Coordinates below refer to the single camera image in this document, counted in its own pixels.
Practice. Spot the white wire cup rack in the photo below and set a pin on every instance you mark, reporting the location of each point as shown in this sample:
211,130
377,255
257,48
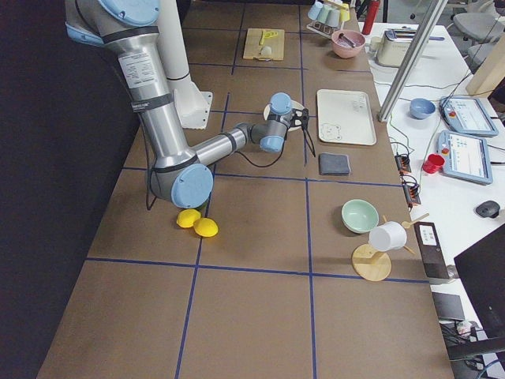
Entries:
322,29

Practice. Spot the white steamed bun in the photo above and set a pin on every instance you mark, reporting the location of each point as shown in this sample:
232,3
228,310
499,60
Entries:
266,51

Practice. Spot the teach pendant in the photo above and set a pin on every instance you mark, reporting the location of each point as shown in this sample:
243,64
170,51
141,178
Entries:
466,157
467,115

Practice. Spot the pink bowl with ice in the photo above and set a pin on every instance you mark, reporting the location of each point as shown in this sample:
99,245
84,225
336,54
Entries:
341,49

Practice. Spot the teach pendant far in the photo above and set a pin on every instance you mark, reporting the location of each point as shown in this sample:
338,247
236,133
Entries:
467,115

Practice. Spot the white mug on stand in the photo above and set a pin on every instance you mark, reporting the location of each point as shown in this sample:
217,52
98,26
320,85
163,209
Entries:
388,236

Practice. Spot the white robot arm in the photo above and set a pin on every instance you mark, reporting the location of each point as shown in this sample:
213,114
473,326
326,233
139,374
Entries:
170,43

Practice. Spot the wooden mug tree stand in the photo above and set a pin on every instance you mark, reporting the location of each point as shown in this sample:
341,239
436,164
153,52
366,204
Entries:
374,265

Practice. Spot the green cup on rack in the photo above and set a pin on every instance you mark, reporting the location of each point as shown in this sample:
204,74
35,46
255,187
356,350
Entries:
329,16

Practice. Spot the aluminium frame post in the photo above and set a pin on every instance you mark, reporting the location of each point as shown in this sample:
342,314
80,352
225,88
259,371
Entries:
414,52

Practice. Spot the blue bowl on desk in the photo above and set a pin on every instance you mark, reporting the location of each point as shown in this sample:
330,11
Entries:
421,108

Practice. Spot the white bear serving tray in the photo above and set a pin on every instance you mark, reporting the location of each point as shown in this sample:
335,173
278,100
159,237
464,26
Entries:
345,117

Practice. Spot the whole yellow lemon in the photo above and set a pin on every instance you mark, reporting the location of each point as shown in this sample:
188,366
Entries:
187,217
206,227

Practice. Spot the white toaster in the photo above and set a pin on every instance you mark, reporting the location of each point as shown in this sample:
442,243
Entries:
390,49

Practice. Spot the folded grey cloth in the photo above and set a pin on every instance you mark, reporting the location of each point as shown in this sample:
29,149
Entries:
334,164

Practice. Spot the red cup on desk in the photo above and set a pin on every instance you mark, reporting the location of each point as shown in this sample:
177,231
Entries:
433,163

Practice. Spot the yellow cup on rack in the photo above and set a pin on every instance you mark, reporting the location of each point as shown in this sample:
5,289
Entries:
344,15

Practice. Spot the steel black-tipped tongs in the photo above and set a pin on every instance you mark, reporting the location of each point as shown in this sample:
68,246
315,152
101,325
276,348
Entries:
346,40

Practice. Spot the mint green bowl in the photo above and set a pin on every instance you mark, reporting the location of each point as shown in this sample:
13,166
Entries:
359,216

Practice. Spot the black monitor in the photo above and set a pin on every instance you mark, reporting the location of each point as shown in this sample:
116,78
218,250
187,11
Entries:
481,270

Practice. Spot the teach pendant near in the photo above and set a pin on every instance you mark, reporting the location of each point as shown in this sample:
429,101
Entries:
466,157

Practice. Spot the black box with label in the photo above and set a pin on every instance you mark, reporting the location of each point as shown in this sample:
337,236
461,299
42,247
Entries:
431,253

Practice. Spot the whole yellow lemon lower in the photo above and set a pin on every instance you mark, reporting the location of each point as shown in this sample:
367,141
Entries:
206,227

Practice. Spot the black computer mouse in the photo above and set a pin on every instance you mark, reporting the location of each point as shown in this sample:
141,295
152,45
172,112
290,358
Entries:
488,209

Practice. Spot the light blue cup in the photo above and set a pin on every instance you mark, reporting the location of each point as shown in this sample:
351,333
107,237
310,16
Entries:
315,10

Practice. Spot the bamboo cutting board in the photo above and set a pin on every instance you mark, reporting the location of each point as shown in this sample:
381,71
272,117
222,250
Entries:
264,44

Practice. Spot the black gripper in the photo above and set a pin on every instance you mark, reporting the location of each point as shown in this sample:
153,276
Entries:
303,117

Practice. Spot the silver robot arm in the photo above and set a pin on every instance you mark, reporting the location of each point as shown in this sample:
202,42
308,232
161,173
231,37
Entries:
146,37

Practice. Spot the whole yellow lemon upper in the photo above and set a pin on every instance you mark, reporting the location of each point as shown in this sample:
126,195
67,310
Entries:
187,217

